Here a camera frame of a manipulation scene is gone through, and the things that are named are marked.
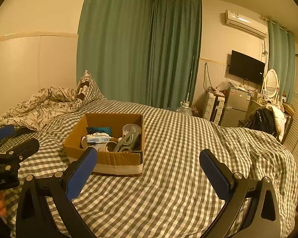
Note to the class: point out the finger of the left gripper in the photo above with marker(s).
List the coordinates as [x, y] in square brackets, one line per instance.
[6, 131]
[21, 151]

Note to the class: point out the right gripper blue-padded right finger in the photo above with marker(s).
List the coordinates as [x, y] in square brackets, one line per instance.
[262, 215]

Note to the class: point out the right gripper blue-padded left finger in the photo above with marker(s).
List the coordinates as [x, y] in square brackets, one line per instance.
[34, 218]

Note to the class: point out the blue tissue pack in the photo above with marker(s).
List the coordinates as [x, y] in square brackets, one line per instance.
[98, 138]

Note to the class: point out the white mug with cloth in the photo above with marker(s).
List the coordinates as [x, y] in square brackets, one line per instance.
[99, 146]

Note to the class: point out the clear plastic jar with barcode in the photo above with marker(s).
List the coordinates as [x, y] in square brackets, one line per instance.
[131, 132]

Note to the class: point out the floral white quilt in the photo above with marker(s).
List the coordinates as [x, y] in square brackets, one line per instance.
[44, 106]

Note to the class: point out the checkered pillow with brown pattern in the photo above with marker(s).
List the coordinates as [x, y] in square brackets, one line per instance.
[88, 90]

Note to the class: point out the chair with black and white clothes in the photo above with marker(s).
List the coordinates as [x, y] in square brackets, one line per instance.
[269, 119]

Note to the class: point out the brown cardboard box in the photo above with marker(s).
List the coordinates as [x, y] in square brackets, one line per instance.
[126, 163]

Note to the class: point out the grey mini fridge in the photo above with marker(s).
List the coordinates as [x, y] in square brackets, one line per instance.
[235, 107]

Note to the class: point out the white suitcase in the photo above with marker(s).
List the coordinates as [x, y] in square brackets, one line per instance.
[213, 106]

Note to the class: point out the clear water jug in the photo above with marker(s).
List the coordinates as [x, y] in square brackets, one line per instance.
[184, 108]

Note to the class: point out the white oval vanity mirror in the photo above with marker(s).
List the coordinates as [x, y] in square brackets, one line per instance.
[270, 84]

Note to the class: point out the green window curtain right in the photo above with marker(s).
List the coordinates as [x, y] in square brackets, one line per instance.
[282, 58]

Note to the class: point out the white air conditioner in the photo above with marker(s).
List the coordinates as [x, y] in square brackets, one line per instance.
[246, 24]

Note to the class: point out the black wall television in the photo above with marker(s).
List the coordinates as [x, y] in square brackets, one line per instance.
[246, 67]

